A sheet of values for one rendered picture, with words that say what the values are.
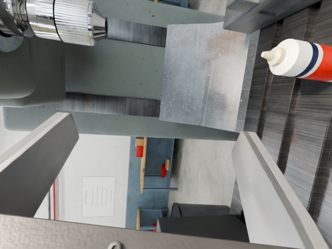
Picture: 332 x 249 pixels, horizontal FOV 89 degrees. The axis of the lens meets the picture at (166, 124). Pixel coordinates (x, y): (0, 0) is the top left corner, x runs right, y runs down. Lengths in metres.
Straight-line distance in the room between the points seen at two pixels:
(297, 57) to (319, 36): 0.11
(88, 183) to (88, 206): 0.66
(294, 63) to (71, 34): 0.25
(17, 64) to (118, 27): 0.39
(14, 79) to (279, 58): 0.33
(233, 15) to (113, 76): 0.39
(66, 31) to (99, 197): 5.17
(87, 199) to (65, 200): 0.55
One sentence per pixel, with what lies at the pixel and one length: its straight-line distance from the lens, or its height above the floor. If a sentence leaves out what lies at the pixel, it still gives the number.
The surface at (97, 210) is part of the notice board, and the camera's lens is 5.53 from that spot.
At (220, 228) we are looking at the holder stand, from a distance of 0.42.
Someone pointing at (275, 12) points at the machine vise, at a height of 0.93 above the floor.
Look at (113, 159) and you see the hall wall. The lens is 4.78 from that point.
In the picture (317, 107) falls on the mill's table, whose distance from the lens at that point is 0.32.
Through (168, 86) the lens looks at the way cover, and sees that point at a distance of 0.60.
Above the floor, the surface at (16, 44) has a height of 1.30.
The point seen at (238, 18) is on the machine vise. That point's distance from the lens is 0.40.
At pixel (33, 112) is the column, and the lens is 0.68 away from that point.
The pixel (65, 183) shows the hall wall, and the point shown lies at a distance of 5.29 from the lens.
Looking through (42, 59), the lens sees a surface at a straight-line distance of 0.44.
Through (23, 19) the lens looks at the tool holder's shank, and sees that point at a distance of 0.27.
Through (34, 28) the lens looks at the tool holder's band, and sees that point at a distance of 0.25.
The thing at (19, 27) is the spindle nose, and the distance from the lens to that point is 0.26.
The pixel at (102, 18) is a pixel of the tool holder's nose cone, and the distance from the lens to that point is 0.24.
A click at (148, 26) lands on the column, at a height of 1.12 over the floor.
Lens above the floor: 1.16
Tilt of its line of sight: 11 degrees down
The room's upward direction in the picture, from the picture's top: 86 degrees counter-clockwise
